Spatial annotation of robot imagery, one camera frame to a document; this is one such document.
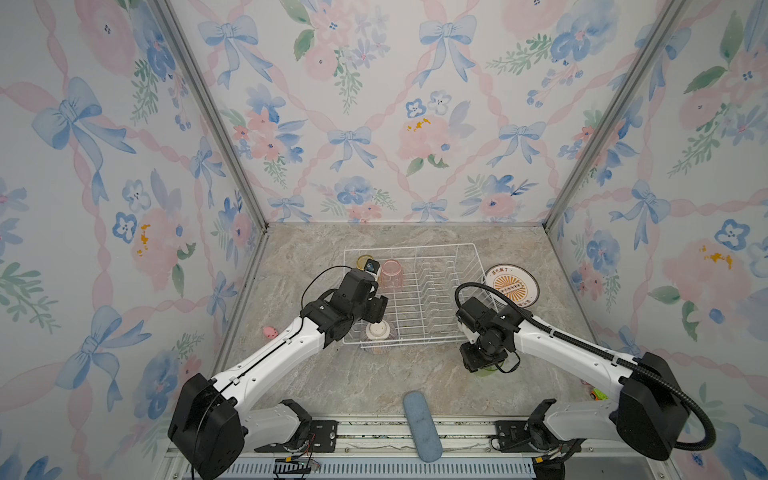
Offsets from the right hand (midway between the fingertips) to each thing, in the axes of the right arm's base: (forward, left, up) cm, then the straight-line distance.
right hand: (471, 360), depth 81 cm
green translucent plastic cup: (-2, -5, -4) cm, 6 cm away
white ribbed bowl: (+7, +26, +3) cm, 27 cm away
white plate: (+28, -19, -2) cm, 34 cm away
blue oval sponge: (-17, +14, -2) cm, 22 cm away
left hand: (+13, +26, +12) cm, 32 cm away
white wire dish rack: (+23, +12, +1) cm, 26 cm away
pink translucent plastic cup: (+25, +22, +5) cm, 34 cm away
